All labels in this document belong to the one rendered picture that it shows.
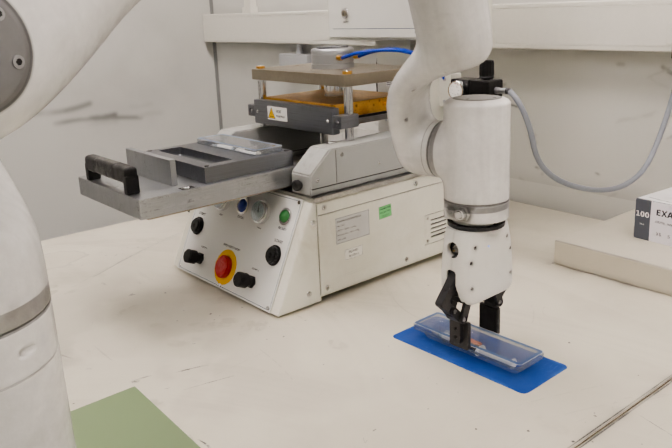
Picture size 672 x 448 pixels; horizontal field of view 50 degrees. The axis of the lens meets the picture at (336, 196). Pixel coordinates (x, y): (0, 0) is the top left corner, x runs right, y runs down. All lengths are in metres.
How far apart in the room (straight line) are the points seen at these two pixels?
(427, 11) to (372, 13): 0.62
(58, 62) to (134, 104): 2.21
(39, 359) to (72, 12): 0.23
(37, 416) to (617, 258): 0.99
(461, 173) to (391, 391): 0.29
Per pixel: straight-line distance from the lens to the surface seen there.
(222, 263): 1.25
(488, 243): 0.95
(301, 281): 1.14
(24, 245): 0.51
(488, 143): 0.90
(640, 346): 1.09
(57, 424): 0.56
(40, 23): 0.44
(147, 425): 0.73
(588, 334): 1.11
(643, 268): 1.28
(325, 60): 1.30
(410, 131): 0.94
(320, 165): 1.13
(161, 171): 1.11
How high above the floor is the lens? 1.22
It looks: 15 degrees down
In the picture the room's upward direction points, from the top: 2 degrees counter-clockwise
